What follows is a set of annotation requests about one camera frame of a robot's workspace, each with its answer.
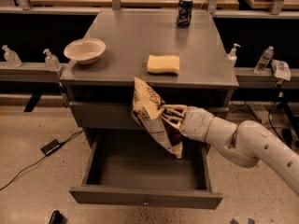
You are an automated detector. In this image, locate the closed grey upper drawer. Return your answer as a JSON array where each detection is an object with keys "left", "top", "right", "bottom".
[{"left": 68, "top": 101, "right": 230, "bottom": 134}]

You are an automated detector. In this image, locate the black object at floor bottom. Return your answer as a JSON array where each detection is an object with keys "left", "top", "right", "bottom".
[{"left": 49, "top": 210, "right": 64, "bottom": 224}]

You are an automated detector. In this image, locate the clear plastic packet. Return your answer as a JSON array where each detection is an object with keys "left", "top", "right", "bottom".
[{"left": 271, "top": 60, "right": 292, "bottom": 81}]

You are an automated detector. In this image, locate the brown chip bag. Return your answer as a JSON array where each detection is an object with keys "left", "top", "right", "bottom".
[{"left": 132, "top": 77, "right": 183, "bottom": 159}]

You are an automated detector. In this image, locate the clear pump bottle right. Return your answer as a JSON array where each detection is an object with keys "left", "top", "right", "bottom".
[{"left": 227, "top": 43, "right": 240, "bottom": 66}]

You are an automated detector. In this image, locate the blue soda can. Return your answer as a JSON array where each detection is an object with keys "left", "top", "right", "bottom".
[{"left": 176, "top": 0, "right": 193, "bottom": 27}]

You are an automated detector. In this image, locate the grey wooden drawer cabinet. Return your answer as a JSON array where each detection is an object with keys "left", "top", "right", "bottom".
[{"left": 60, "top": 9, "right": 238, "bottom": 118}]

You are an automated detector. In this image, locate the yellow sponge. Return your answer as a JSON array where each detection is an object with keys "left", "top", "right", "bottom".
[{"left": 147, "top": 55, "right": 180, "bottom": 75}]

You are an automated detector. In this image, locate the white bowl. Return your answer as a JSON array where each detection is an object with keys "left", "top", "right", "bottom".
[{"left": 64, "top": 38, "right": 106, "bottom": 64}]

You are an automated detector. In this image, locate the clear pump bottle far left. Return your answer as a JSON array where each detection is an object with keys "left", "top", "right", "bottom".
[{"left": 2, "top": 45, "right": 22, "bottom": 67}]

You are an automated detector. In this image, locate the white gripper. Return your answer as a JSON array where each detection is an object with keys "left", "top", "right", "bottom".
[{"left": 162, "top": 105, "right": 215, "bottom": 142}]

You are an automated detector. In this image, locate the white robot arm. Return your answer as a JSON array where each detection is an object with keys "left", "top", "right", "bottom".
[{"left": 162, "top": 105, "right": 299, "bottom": 195}]

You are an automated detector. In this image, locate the black power adapter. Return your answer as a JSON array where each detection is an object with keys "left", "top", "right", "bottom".
[{"left": 40, "top": 139, "right": 60, "bottom": 156}]

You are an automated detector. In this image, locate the open grey lower drawer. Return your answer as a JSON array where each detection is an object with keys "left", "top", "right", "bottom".
[{"left": 69, "top": 130, "right": 223, "bottom": 209}]

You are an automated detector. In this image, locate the clear water bottle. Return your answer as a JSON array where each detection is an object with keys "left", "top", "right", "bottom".
[{"left": 253, "top": 46, "right": 274, "bottom": 74}]

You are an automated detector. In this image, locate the black cable on floor left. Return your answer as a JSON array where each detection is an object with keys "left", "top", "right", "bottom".
[{"left": 0, "top": 130, "right": 84, "bottom": 192}]

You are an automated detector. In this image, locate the clear pump bottle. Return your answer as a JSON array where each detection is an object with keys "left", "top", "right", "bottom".
[
  {"left": 227, "top": 43, "right": 240, "bottom": 66},
  {"left": 2, "top": 45, "right": 22, "bottom": 67},
  {"left": 43, "top": 49, "right": 62, "bottom": 72}
]

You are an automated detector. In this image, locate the black cable on floor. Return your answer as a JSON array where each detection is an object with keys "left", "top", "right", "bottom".
[
  {"left": 0, "top": 130, "right": 84, "bottom": 192},
  {"left": 260, "top": 91, "right": 298, "bottom": 165}
]

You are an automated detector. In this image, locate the black cable on floor right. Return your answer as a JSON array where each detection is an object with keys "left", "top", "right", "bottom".
[{"left": 260, "top": 91, "right": 298, "bottom": 165}]

